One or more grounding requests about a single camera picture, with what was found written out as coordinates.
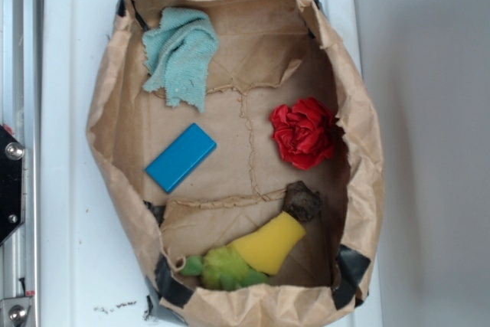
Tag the green plush toy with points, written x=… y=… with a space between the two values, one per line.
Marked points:
x=223 y=269

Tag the aluminium frame rail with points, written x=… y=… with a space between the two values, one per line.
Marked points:
x=21 y=47

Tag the brown paper bag bin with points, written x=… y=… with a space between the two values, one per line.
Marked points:
x=271 y=51

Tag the dark brown lump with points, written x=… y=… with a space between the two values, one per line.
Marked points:
x=301 y=202

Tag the light blue cloth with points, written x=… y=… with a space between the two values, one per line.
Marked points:
x=178 y=54

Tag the yellow sponge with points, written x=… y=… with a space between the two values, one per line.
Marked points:
x=266 y=249

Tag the blue rectangular block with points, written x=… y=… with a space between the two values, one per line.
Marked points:
x=181 y=158

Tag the red crumpled cloth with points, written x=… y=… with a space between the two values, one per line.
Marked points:
x=303 y=132

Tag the black metal bracket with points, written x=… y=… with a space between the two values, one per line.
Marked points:
x=12 y=201

